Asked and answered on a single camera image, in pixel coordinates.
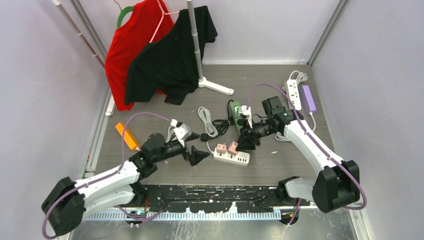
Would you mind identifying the red t-shirt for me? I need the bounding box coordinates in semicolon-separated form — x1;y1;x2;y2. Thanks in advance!
104;0;174;111

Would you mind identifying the pink plug adapter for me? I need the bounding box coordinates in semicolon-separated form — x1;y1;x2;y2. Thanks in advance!
227;141;239;156
215;144;227;154

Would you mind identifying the pink clothes hanger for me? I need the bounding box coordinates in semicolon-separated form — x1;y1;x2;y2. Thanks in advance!
149;0;179;43

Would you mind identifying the white power strip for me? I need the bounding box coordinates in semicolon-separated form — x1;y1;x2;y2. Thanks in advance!
284;79;302;111
213;148;251;166

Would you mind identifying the green clothes hanger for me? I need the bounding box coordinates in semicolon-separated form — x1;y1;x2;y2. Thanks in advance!
113;0;134;29

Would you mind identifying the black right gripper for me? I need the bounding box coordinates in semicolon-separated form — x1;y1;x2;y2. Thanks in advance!
236;117;279;151

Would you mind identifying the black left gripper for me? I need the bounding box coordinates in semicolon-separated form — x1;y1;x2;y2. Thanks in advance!
153;131;209;165

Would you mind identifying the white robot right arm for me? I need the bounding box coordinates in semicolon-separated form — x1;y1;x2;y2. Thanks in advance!
236;96;361;213

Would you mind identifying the grey coiled cable rear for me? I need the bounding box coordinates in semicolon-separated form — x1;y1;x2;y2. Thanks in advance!
197;106;219;153

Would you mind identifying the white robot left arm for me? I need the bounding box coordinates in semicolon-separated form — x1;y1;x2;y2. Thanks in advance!
41;133;210;240

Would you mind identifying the dark green power strip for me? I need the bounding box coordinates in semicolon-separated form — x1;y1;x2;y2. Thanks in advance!
229;101;243;136

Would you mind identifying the black t-shirt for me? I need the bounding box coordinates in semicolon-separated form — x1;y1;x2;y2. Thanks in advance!
124;9;199;105

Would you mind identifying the orange power strip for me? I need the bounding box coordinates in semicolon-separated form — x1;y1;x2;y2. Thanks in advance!
115;122;141;151

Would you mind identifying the purple power strip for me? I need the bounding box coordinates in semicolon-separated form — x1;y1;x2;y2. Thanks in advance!
299;85;317;115

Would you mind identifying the white coiled power cable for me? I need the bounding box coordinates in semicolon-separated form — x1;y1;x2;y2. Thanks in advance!
281;70;309;94

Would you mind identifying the white clothes rack stand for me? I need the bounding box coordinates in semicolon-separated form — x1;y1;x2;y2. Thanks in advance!
186;0;235;95

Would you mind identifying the white purple strip cable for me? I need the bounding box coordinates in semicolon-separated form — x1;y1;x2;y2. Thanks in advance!
274;112;317;143

